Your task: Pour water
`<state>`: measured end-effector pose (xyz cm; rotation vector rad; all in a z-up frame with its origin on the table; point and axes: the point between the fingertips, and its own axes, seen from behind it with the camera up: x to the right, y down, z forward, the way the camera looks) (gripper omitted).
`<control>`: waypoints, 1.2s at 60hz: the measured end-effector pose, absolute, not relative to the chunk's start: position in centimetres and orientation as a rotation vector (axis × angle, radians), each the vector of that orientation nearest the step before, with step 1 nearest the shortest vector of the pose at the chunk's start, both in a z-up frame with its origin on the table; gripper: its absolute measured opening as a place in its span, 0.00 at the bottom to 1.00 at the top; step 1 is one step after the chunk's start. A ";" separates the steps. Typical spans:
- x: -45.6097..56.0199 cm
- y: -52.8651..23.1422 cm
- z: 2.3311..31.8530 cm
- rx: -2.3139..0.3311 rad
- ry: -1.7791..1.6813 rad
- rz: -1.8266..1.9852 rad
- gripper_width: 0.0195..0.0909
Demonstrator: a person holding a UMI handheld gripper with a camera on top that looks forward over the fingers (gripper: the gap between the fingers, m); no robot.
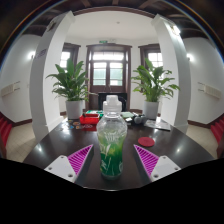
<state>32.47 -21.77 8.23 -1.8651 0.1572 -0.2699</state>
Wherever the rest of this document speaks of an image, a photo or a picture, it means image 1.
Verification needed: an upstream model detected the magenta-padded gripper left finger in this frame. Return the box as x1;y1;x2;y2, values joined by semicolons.
44;144;95;188

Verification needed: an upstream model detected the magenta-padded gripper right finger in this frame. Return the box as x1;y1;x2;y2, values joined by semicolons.
132;144;182;186

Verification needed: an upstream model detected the clear green-labelled drink bottle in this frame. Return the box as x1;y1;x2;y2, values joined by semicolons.
96;94;129;179

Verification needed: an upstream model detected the flat round red coaster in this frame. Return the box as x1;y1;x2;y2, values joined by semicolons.
137;136;156;148

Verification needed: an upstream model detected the printed magazine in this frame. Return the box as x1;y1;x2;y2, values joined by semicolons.
144;119;172;132

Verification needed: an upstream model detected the dark grey round object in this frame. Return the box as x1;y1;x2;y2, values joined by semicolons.
133;113;148;126

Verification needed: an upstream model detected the red plastic box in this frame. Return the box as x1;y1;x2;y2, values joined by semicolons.
79;113;100;126

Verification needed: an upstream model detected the green plant in white pot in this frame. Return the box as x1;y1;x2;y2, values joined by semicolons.
130;58;181;121
45;58;98;120

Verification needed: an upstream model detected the green book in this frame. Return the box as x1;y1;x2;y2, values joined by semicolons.
120;111;135;120

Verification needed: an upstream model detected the green and white box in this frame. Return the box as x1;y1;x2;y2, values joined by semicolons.
84;109;104;116

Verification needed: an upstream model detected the red carpeted staircase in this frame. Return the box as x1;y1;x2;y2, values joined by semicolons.
0;116;14;148
209;114;224;144

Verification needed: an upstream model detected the black chair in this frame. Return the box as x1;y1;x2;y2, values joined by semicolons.
96;92;128;113

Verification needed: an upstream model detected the brown wooden double door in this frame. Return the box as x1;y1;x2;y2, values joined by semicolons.
85;43;133;111

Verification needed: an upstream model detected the brown-framed window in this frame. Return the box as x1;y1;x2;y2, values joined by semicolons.
138;43;165;73
59;42;82;101

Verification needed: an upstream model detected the pillar-mounted light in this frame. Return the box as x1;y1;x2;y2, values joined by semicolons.
171;24;182;36

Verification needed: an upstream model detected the white wall-mounted unit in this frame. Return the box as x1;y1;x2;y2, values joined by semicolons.
198;82;223;100
0;81;22;98

